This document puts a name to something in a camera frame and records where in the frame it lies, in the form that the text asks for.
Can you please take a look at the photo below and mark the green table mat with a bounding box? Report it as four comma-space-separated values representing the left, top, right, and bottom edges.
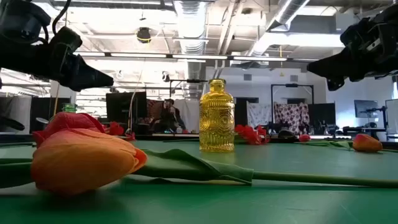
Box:
0, 139, 398, 224

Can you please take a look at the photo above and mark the white lit screen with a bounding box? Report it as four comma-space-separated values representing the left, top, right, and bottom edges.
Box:
385, 98, 398, 135

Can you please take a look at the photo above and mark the red small-flower bunch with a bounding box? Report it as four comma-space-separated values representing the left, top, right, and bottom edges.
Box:
104, 121, 137, 141
233, 123, 271, 146

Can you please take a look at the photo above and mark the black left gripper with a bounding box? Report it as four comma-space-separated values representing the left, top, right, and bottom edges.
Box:
0, 26, 114, 93

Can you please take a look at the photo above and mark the corrugated silver air duct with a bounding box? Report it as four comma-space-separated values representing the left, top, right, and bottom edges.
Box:
172, 0, 208, 99

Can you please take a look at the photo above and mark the black ceiling dome camera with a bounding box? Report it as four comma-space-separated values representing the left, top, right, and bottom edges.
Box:
136, 27, 152, 44

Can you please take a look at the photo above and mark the smooth silver air duct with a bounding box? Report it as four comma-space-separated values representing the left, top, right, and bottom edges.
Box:
247, 0, 312, 58

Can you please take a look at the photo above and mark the distant desk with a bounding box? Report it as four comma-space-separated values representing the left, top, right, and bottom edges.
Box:
341, 126, 388, 141

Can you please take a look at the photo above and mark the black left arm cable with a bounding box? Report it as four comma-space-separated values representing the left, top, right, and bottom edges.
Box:
51, 0, 73, 35

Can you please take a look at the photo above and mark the black partition panel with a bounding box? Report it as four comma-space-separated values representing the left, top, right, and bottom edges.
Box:
307, 102, 336, 127
30, 97, 72, 133

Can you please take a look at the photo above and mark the grey curtain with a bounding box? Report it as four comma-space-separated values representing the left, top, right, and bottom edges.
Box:
0, 95, 32, 135

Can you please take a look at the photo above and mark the yellow hanging cord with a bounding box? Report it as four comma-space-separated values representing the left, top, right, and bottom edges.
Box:
52, 81, 62, 116
127, 27, 156, 133

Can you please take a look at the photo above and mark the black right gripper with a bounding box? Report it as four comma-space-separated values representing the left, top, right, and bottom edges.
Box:
307, 17, 398, 92

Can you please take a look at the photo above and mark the mandala tapestry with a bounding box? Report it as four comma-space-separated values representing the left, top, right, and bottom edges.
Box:
146, 99, 163, 125

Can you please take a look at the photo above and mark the yellow glass vase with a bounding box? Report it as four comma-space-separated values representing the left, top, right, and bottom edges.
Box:
198, 78, 236, 153

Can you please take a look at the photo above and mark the floral patterned cloth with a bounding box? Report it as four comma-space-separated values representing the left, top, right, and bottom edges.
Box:
273, 101, 311, 135

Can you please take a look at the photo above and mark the person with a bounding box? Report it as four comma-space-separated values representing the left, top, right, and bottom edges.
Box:
155, 98, 187, 133

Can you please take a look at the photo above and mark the long ceiling light rail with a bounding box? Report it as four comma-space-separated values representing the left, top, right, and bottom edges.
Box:
73, 51, 321, 63

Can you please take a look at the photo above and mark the orange artificial tulip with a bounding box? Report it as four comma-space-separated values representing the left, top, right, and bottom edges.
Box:
323, 133, 384, 153
0, 128, 149, 196

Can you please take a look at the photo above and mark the green glass vase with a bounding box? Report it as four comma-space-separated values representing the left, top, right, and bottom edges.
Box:
61, 103, 78, 114

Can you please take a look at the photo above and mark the red artificial tulip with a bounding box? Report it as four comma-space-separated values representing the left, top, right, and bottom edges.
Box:
297, 133, 398, 154
32, 111, 398, 189

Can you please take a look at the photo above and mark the white patterned cloth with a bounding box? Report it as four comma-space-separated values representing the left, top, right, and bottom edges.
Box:
247, 102, 273, 129

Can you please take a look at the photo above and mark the black gantry frame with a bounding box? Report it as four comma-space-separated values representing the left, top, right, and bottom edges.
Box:
270, 82, 315, 125
161, 70, 208, 100

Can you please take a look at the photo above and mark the thick black cable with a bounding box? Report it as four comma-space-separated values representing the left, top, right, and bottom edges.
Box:
0, 116, 25, 131

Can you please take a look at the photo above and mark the dark desk monitor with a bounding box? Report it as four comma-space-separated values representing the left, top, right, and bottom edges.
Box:
354, 99, 379, 119

